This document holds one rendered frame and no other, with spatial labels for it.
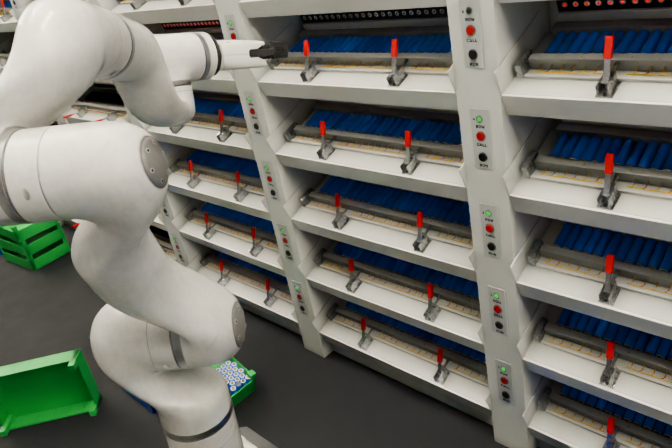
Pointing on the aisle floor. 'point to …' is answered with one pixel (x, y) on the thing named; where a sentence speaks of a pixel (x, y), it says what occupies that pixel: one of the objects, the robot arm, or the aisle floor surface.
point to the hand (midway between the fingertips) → (273, 49)
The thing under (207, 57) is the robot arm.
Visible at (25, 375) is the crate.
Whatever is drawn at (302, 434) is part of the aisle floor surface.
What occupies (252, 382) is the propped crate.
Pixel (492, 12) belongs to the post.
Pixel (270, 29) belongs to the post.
